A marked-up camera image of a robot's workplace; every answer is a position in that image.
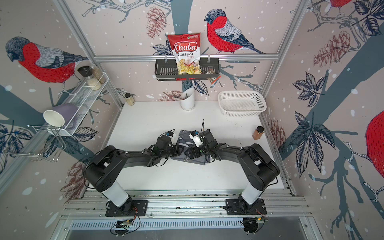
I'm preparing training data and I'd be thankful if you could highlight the red handled brush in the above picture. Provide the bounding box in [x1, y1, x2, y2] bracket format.
[207, 76, 221, 88]

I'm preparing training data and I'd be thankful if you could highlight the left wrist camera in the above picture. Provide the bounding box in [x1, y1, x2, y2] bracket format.
[165, 129, 175, 138]

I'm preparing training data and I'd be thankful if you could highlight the red Chuba chips bag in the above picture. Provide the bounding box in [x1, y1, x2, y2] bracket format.
[168, 33, 202, 75]

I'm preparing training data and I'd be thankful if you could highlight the white wire wall shelf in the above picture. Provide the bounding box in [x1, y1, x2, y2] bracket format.
[59, 72, 110, 136]

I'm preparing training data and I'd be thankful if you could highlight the purple white cup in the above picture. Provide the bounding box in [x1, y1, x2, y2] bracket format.
[43, 104, 79, 128]

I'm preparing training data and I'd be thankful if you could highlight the white perforated plastic basket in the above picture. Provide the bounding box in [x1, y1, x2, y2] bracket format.
[218, 91, 267, 117]

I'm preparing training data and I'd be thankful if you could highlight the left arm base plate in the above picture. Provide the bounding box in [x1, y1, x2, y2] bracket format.
[105, 198, 149, 217]

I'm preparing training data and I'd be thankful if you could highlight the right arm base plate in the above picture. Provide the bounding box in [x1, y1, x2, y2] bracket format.
[222, 198, 267, 216]

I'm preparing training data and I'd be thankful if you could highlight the grey plaid pillowcase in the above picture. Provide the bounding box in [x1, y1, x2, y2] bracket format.
[171, 130, 207, 166]

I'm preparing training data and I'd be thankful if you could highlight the wire cup holder rack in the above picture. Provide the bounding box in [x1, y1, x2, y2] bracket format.
[1, 124, 68, 163]

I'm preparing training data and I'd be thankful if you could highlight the black wire wall basket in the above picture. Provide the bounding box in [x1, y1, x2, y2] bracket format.
[155, 59, 220, 81]

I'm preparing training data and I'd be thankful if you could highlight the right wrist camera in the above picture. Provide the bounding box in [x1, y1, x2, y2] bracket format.
[189, 131, 204, 147]

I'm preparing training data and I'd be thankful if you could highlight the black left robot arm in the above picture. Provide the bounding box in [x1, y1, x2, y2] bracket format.
[84, 135, 185, 208]

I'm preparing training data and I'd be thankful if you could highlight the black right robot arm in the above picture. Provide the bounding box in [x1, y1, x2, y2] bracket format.
[185, 130, 280, 206]

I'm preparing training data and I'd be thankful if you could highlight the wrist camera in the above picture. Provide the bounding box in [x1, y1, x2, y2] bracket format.
[165, 129, 175, 138]
[189, 131, 204, 147]

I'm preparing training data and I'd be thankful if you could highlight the clear glass jar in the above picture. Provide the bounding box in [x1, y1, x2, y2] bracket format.
[91, 64, 106, 84]

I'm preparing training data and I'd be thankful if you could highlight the small yellow spice jar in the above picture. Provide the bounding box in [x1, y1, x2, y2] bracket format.
[124, 93, 135, 106]

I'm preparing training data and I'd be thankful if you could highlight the black lid spice jar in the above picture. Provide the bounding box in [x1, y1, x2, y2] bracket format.
[78, 66, 102, 91]

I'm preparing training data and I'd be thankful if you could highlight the brown spice bottle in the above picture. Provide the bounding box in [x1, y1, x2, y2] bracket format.
[252, 126, 264, 141]

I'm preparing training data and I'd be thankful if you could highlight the white utensil holder cup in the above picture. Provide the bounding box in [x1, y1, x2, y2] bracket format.
[180, 88, 195, 111]

